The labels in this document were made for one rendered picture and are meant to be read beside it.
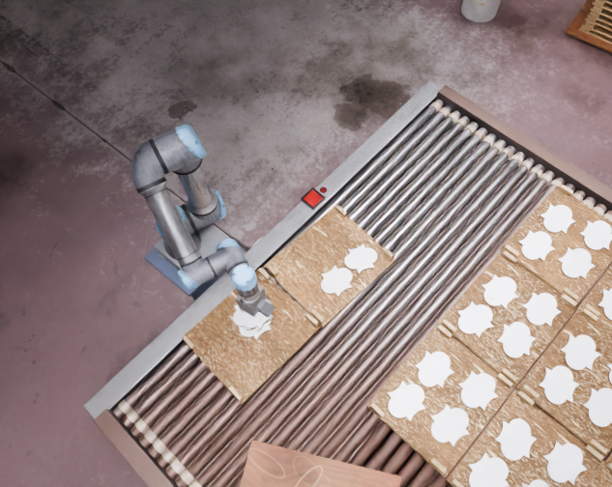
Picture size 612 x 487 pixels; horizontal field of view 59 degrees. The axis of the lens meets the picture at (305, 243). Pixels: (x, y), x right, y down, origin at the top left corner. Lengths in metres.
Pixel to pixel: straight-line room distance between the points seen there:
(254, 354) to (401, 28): 2.96
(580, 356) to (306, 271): 1.06
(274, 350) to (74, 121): 2.57
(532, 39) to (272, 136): 2.03
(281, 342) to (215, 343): 0.25
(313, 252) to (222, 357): 0.55
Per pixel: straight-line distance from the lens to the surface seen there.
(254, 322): 2.08
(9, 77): 4.65
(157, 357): 2.20
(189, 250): 1.78
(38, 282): 3.61
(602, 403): 2.26
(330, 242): 2.25
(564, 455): 2.17
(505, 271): 2.31
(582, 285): 2.39
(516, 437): 2.13
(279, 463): 1.93
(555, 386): 2.21
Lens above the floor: 2.96
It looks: 64 degrees down
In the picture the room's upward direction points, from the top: 4 degrees counter-clockwise
